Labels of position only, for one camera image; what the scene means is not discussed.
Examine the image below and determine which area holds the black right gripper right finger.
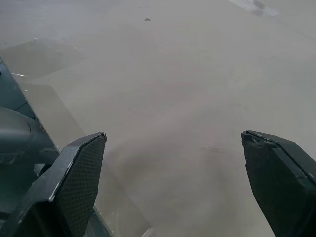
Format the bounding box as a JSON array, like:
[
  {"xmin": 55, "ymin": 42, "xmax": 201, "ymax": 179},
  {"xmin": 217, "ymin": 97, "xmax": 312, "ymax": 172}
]
[{"xmin": 241, "ymin": 130, "xmax": 316, "ymax": 237}]

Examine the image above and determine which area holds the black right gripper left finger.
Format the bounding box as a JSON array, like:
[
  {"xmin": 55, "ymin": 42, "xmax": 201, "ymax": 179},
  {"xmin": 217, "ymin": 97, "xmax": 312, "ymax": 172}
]
[{"xmin": 0, "ymin": 132, "xmax": 107, "ymax": 237}]

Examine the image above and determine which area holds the dark grey robot body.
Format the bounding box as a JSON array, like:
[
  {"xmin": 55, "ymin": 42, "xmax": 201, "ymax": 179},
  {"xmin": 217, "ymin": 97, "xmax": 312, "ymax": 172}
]
[{"xmin": 0, "ymin": 106, "xmax": 60, "ymax": 179}]

